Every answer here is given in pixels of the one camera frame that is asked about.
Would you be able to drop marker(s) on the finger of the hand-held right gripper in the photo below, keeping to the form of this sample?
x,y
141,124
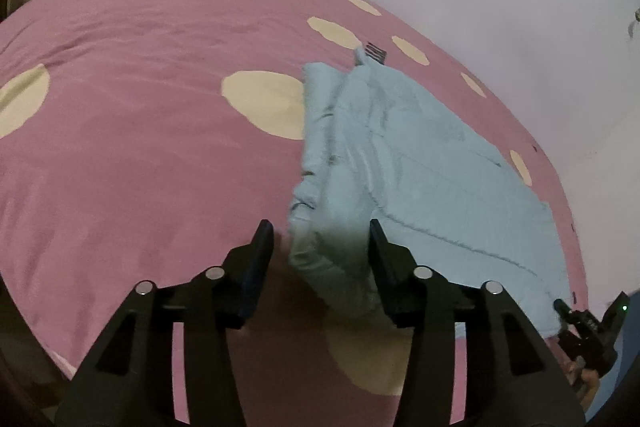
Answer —
x,y
564,311

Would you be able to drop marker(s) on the light blue puffer jacket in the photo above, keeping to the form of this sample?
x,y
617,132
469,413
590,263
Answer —
x,y
425,187

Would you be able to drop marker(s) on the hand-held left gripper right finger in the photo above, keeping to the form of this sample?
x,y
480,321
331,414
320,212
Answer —
x,y
384,269

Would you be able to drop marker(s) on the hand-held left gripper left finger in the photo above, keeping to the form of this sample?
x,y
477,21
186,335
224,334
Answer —
x,y
254,269

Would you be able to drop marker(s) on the person's right hand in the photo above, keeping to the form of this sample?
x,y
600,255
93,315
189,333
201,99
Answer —
x,y
590,384

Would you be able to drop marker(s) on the pink polka dot bed sheet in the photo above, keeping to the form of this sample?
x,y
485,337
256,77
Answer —
x,y
125,132

